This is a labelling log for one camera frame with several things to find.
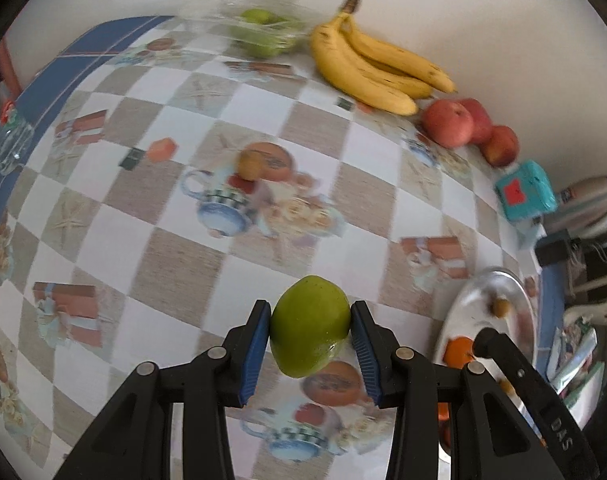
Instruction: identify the white box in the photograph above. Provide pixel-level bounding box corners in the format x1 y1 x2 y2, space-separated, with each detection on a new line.
516 215 547 250

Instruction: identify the pile of plastic packets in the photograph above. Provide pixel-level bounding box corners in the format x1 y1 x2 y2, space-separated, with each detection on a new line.
546 307 607 401

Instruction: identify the green mango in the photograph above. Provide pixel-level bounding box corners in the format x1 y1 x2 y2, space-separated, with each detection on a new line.
269 275 353 378

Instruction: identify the black power adapter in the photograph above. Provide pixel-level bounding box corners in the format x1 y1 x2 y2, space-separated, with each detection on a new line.
535 237 571 267

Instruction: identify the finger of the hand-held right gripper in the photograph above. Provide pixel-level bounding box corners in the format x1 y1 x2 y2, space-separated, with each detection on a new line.
473 327 601 480

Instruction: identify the orange tangerine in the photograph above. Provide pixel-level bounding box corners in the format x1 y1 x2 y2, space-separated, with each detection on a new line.
443 337 477 368

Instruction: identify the small green fruit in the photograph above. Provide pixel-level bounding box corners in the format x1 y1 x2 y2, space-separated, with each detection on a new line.
239 8 279 26
240 35 294 58

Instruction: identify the yellow banana bunch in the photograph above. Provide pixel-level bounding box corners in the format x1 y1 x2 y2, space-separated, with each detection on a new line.
310 0 458 117

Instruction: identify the clear glass cup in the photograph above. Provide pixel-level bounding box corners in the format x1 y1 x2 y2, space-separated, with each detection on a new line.
0 85 34 176

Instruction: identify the teal box with red label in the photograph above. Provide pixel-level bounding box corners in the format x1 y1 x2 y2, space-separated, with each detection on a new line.
494 160 558 222

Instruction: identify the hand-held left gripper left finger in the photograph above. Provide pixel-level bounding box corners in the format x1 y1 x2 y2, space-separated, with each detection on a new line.
53 300 272 480

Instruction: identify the red apple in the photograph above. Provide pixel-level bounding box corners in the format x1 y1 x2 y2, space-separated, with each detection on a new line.
458 98 494 145
479 125 520 167
422 100 474 149

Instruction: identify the clear plastic bag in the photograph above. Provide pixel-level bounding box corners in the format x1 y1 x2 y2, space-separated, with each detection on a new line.
183 0 311 58

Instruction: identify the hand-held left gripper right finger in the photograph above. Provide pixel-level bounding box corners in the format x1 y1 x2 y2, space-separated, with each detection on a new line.
350 301 551 480

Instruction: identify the checkered printed tablecloth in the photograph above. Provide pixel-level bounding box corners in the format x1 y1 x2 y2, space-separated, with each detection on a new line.
0 15 549 480

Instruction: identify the silver metal basin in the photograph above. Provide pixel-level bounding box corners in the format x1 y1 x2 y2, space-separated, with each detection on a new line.
432 266 541 461

